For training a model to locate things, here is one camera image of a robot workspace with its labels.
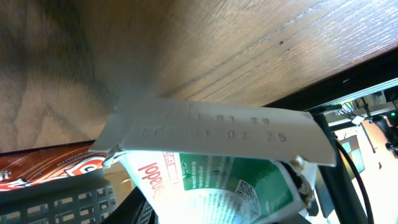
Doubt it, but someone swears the red chocolate bar wrapper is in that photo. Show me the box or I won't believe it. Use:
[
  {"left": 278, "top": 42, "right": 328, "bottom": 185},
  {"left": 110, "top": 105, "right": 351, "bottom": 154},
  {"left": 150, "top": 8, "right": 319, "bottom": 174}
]
[{"left": 1, "top": 144, "right": 106, "bottom": 192}]

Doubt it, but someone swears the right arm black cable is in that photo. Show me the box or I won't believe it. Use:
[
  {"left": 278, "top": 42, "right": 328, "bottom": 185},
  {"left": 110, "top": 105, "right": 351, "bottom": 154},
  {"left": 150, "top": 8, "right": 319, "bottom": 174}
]
[{"left": 334, "top": 139, "right": 376, "bottom": 224}]

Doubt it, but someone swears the white green-labelled box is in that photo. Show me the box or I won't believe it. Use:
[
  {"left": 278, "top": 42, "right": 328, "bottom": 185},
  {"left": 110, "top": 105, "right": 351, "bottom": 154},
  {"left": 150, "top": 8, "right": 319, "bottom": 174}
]
[{"left": 91, "top": 99, "right": 336, "bottom": 223}]

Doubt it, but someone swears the grey plastic basket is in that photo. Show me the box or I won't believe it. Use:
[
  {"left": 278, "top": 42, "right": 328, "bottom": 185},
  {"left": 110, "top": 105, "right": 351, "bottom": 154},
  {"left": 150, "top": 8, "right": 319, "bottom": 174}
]
[{"left": 1, "top": 169, "right": 118, "bottom": 223}]

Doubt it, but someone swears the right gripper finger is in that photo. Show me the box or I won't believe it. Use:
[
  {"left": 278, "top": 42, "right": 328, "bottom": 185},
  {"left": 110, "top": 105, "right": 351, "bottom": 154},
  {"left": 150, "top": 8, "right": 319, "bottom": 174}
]
[{"left": 101, "top": 187, "right": 155, "bottom": 224}]

